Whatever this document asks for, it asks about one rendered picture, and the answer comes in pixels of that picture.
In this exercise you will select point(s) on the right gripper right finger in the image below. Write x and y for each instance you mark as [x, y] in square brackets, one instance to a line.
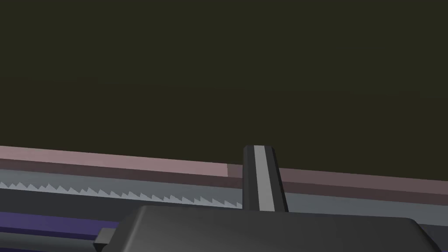
[276, 189]

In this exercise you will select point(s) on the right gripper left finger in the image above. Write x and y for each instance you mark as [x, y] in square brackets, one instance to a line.
[250, 182]

